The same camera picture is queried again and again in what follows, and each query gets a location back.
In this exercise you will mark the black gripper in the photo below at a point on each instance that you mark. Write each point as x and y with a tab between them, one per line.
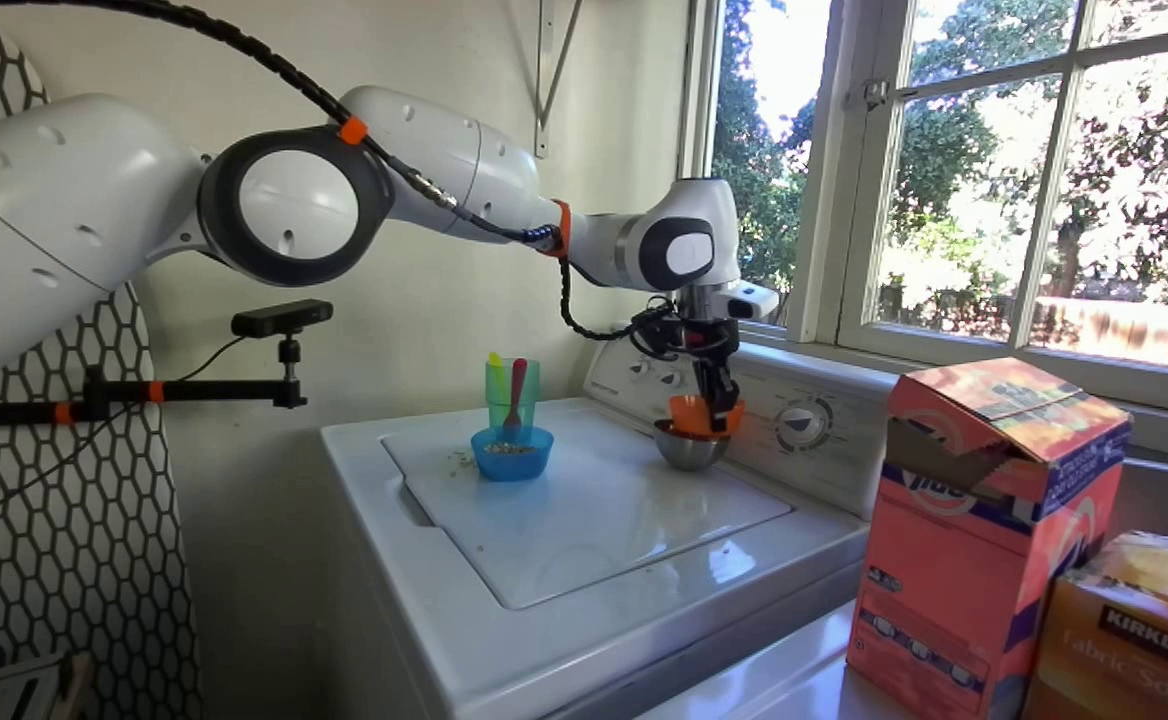
709	342

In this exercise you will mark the orange plastic bowl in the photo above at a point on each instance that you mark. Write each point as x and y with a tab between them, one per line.
688	422

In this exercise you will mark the silver metal bowl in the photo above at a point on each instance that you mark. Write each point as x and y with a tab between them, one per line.
688	453

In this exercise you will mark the yellow-green toothbrush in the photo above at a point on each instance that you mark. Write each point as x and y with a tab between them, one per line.
494	386

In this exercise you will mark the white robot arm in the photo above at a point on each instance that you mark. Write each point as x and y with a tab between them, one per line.
65	202

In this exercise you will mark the green translucent plastic cup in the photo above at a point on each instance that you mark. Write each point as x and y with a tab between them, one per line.
534	394

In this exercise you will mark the white washing machine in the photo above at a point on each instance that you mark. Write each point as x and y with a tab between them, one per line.
587	533

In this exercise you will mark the white dryer machine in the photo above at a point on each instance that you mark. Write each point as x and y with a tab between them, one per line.
768	675

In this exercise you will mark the large washer timer dial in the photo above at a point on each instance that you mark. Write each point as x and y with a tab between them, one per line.
806	426

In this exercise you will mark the red plastic spoon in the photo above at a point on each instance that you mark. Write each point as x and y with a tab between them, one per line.
518	394

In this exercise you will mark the brown grain food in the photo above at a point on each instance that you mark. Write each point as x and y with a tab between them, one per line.
508	449

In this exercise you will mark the blue plastic bowl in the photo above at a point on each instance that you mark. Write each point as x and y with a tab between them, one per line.
508	465

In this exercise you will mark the orange Tide detergent box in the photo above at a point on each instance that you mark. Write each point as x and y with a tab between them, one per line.
970	574

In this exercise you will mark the brown Kirkland cardboard box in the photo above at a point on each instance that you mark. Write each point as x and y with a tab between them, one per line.
1130	654

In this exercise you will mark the hexagon patterned panel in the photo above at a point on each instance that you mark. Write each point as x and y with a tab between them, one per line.
48	560

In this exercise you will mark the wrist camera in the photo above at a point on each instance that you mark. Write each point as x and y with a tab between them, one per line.
748	301

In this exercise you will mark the white wooden window frame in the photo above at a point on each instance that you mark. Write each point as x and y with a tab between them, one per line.
851	160

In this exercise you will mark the black camera on stand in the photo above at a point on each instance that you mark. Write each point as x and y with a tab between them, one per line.
283	319

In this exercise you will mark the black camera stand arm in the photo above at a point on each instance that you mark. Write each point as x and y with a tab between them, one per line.
210	390

